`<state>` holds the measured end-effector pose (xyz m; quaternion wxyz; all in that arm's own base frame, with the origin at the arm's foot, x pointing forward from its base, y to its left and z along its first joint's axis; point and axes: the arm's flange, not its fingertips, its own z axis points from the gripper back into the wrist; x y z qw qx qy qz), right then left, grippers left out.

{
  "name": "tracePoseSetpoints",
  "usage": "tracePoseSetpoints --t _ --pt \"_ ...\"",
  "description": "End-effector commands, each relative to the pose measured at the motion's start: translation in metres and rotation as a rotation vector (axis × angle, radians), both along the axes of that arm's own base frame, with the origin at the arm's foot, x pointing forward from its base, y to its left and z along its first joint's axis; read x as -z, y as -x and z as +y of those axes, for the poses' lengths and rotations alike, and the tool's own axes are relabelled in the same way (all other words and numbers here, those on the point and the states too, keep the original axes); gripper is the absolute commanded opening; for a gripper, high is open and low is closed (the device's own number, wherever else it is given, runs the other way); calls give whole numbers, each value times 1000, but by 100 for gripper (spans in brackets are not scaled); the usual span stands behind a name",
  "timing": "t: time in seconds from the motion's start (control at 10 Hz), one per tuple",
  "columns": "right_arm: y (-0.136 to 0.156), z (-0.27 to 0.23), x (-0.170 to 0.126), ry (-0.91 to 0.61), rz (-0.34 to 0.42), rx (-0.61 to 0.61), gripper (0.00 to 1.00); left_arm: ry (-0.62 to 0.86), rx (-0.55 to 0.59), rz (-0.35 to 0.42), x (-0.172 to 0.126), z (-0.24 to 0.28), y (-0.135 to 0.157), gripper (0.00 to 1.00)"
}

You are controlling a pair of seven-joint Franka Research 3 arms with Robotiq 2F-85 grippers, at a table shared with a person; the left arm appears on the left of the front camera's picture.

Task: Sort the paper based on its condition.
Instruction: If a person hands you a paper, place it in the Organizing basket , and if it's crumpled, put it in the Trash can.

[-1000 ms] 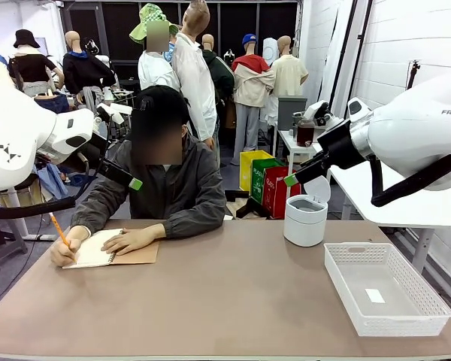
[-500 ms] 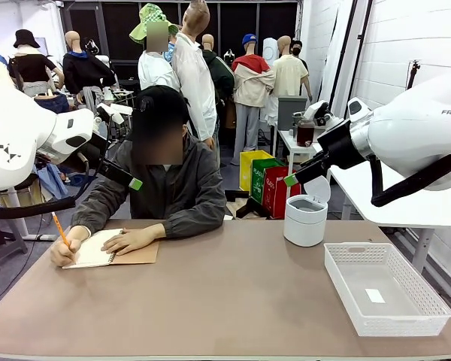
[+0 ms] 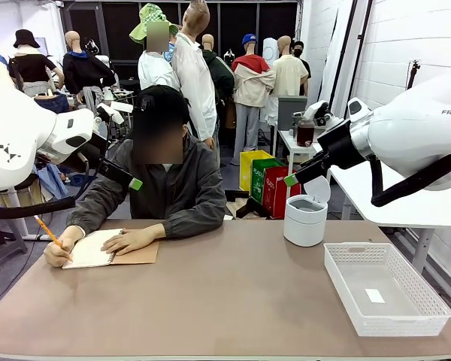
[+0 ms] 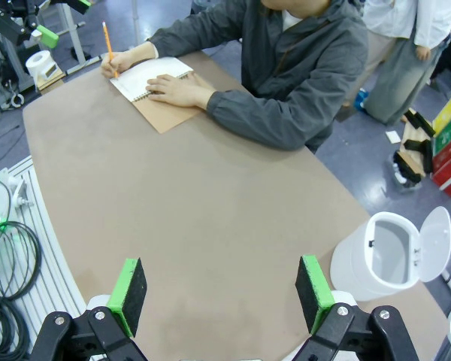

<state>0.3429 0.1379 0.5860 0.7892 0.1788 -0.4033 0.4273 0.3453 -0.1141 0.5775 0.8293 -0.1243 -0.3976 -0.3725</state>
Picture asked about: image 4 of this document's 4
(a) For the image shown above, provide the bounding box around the white lidded trash bin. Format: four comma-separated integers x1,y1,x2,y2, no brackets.
329,205,451,302

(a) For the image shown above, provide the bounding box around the person's left forearm grey sleeve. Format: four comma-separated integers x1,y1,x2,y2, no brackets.
204,89,324,152

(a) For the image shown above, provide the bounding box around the wooden and black stand pile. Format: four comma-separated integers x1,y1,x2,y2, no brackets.
392,108,437,191

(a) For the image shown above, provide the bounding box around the aluminium frame rack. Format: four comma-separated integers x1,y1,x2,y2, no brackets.
0,0,37,114

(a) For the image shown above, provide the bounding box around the blue white shoe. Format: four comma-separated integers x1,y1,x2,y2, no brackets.
354,87,370,111

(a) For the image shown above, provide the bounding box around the white slotted base plate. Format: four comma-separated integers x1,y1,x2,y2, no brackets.
0,156,88,361

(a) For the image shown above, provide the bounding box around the person's right hand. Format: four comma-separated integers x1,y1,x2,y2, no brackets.
100,41,159,80

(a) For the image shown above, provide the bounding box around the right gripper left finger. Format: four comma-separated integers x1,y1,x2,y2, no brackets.
29,257,148,361

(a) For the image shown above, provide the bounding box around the tall mannequin in white shirt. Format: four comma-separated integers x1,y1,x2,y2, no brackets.
362,0,451,126

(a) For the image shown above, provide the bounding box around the person's left hand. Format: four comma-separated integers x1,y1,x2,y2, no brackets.
145,73,211,110

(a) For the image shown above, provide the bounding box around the black cable coil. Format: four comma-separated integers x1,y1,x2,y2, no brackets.
0,220,43,361

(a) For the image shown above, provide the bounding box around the person's right forearm grey sleeve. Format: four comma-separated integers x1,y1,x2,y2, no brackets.
148,14,245,61

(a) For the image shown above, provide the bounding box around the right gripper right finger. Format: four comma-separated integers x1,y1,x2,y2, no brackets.
295,254,420,361

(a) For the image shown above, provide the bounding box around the white toilet paper roll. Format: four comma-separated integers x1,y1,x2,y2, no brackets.
25,50,54,80

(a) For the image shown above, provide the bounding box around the yellow pencil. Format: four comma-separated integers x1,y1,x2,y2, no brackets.
101,21,120,79

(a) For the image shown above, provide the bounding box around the person in grey jacket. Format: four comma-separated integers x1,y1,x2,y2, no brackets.
146,0,370,152

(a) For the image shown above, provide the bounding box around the small wooden box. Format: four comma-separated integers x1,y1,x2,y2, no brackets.
36,59,68,92

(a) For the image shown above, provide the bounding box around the spiral notebook kraft cover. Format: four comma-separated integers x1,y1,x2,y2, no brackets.
108,56,218,135

